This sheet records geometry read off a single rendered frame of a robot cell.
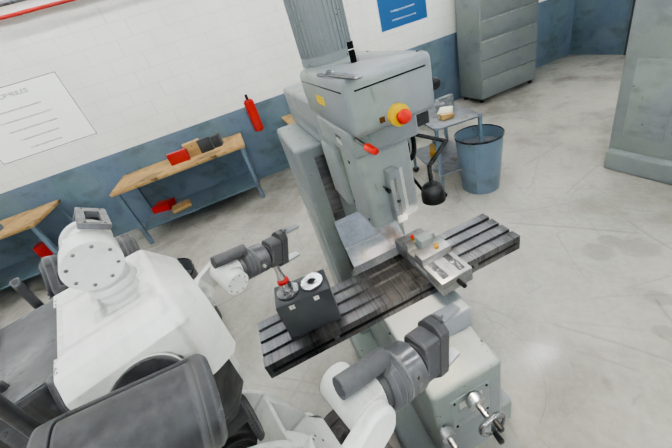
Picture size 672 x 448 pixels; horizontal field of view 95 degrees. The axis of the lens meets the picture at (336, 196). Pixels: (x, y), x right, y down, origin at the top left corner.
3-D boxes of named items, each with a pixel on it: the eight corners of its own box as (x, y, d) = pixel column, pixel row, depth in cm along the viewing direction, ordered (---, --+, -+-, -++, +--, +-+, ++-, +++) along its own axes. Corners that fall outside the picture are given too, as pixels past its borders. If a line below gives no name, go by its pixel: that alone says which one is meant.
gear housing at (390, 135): (421, 134, 100) (417, 104, 95) (354, 162, 96) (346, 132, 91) (375, 116, 128) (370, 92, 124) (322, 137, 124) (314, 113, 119)
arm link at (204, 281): (247, 274, 88) (213, 315, 83) (230, 261, 93) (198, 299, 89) (233, 263, 83) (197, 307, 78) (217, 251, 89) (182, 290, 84)
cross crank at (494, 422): (515, 435, 110) (516, 420, 104) (488, 453, 108) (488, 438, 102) (482, 393, 124) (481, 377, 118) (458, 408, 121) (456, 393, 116)
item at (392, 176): (408, 219, 112) (398, 168, 101) (398, 223, 111) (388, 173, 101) (402, 214, 115) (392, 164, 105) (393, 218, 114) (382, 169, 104)
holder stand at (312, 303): (341, 319, 128) (328, 285, 119) (291, 339, 127) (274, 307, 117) (334, 298, 139) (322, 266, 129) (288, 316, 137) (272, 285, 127)
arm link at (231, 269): (264, 283, 90) (228, 303, 82) (244, 267, 96) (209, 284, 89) (261, 250, 85) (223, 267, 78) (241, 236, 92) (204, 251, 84)
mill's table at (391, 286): (520, 248, 145) (520, 235, 141) (271, 379, 123) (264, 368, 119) (483, 225, 164) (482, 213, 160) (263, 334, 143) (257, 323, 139)
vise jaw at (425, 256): (452, 251, 134) (451, 244, 132) (423, 267, 131) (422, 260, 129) (442, 244, 139) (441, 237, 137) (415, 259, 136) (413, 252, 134)
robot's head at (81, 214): (56, 280, 39) (64, 223, 39) (56, 256, 45) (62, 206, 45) (116, 276, 44) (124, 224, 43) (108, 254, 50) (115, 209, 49)
